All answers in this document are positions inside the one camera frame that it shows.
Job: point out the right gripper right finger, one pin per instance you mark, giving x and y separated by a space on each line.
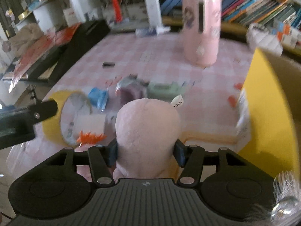
190 159

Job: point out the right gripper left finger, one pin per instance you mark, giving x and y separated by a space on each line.
101 158

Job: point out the pink plush toy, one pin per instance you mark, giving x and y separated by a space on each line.
146 131

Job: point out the blue plastic packet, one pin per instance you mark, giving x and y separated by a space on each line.
99 98

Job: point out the green eraser case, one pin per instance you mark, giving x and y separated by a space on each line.
165 92

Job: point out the purple small container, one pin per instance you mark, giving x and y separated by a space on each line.
131 88

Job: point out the black yamaha piano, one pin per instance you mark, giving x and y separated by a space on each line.
52 66

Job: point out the red plastic bag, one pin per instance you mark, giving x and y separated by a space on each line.
39 49

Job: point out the pink checkered tablecloth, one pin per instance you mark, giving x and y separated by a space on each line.
160 59

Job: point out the yellow cardboard box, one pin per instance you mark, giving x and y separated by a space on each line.
269 116

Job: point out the small black cap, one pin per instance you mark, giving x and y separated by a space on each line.
108 64

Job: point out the small spray bottle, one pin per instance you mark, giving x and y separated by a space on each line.
146 32

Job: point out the red tassel ornament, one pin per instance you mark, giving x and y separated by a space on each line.
117 11

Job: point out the pink cylindrical humidifier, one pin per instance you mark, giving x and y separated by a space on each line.
201 31

